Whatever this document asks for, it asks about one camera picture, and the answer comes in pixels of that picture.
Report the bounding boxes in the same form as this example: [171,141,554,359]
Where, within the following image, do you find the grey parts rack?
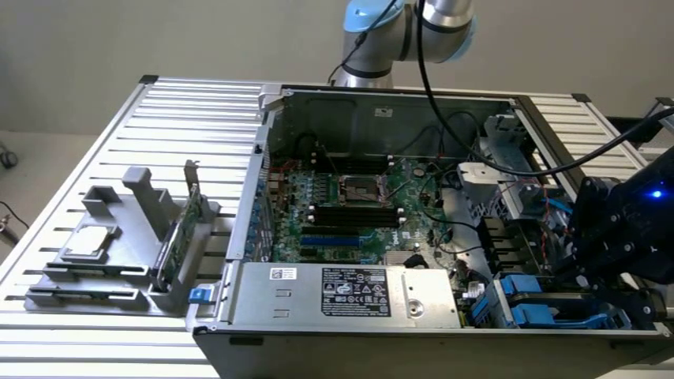
[24,166,223,317]

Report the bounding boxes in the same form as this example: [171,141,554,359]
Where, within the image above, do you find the silver power supply unit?
[227,261,464,329]

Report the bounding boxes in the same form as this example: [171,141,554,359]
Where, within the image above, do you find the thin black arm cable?
[327,0,405,84]

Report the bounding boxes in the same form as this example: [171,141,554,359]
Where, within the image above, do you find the black internal case cable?
[401,111,482,159]

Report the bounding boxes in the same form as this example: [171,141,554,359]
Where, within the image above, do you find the blue data wire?
[542,192,576,224]

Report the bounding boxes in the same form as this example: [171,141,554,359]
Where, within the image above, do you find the silver CPU chip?
[60,226,123,262]

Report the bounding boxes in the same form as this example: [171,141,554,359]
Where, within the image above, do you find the CPU socket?
[337,173,395,208]

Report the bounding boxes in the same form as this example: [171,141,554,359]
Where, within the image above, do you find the green motherboard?
[262,156,476,270]

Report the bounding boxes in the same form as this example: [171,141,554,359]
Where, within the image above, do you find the RAM stick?
[46,261,147,274]
[30,289,139,302]

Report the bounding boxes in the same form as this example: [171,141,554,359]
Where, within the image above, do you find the open black PC case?
[193,84,674,379]

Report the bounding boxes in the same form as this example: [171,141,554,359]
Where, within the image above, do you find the blue expansion slot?
[299,235,362,246]

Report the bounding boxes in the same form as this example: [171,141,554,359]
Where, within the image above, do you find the black RAM slot bank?
[309,204,407,229]
[310,152,397,175]

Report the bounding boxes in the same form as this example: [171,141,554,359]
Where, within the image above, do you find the blue disk bay carriers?
[472,271,637,329]

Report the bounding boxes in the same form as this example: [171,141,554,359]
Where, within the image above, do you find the silver chipset heatsink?
[386,250,427,268]

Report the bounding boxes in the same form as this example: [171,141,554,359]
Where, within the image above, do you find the silver drive cage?
[457,113,560,223]

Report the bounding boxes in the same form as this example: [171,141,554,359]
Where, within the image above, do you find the black floor cable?
[0,144,20,170]

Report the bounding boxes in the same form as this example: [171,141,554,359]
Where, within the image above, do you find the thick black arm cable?
[417,0,461,159]

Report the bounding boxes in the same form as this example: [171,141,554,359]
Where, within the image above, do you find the black expansion slot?
[301,226,363,237]

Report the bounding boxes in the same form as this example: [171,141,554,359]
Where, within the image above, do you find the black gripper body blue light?
[620,144,674,286]

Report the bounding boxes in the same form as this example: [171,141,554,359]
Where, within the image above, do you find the thick black gripper cable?
[472,107,674,175]

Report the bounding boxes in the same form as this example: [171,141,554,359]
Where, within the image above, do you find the green graphics card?
[151,159,206,292]

